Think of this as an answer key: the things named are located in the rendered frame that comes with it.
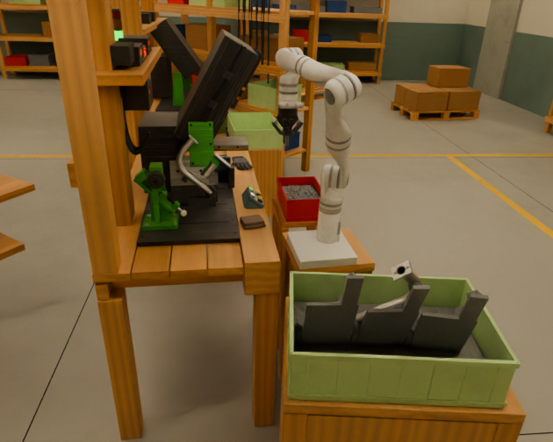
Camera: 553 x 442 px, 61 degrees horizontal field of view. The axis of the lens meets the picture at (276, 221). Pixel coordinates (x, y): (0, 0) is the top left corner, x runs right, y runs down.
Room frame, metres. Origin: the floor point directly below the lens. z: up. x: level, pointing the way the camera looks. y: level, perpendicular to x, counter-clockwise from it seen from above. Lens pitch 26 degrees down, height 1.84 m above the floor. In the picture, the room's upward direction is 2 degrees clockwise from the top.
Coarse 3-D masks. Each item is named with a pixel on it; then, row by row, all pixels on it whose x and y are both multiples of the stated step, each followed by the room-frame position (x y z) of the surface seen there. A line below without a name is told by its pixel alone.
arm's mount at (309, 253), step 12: (288, 240) 1.77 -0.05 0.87; (300, 240) 1.73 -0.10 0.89; (312, 240) 1.74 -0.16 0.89; (300, 252) 1.65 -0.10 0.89; (312, 252) 1.65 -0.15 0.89; (324, 252) 1.65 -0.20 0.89; (336, 252) 1.66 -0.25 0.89; (348, 252) 1.66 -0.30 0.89; (300, 264) 1.57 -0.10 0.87; (312, 264) 1.58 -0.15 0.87; (324, 264) 1.59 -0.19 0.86; (336, 264) 1.61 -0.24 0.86; (348, 264) 1.62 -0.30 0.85
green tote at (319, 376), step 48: (336, 288) 1.37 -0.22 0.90; (384, 288) 1.37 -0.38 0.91; (432, 288) 1.37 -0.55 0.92; (288, 336) 1.18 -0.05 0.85; (480, 336) 1.17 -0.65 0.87; (288, 384) 1.01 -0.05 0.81; (336, 384) 0.97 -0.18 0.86; (384, 384) 0.97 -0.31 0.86; (432, 384) 0.97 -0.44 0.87; (480, 384) 0.97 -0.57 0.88
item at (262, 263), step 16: (240, 176) 2.43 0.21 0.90; (240, 192) 2.21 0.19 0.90; (240, 208) 2.02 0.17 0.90; (240, 224) 1.85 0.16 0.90; (256, 240) 1.71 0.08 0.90; (272, 240) 1.71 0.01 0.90; (256, 256) 1.58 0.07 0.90; (272, 256) 1.58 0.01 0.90; (256, 272) 1.53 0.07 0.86; (272, 272) 1.54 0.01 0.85; (256, 288) 1.53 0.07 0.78; (272, 288) 1.54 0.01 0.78
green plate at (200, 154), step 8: (192, 128) 2.15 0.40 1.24; (200, 128) 2.15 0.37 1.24; (208, 128) 2.16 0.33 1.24; (192, 136) 2.14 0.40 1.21; (200, 136) 2.14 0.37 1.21; (208, 136) 2.15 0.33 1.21; (200, 144) 2.13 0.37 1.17; (208, 144) 2.14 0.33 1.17; (192, 152) 2.12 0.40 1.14; (200, 152) 2.12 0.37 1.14; (208, 152) 2.13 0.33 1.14; (192, 160) 2.11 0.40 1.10; (200, 160) 2.11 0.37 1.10; (208, 160) 2.12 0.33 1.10
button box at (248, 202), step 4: (248, 188) 2.14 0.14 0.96; (244, 192) 2.14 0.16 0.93; (248, 192) 2.09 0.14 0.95; (252, 192) 2.10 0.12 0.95; (244, 196) 2.10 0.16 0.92; (248, 196) 2.05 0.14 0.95; (256, 196) 2.08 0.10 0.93; (244, 200) 2.07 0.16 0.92; (248, 200) 2.02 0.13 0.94; (252, 200) 2.02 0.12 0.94; (256, 200) 2.03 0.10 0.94; (244, 204) 2.03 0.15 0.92; (248, 204) 2.01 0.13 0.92; (252, 204) 2.02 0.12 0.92; (256, 204) 2.02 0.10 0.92; (260, 204) 2.02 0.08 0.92; (248, 208) 2.01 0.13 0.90; (252, 208) 2.02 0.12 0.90; (256, 208) 2.02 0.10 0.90; (260, 208) 2.02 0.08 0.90
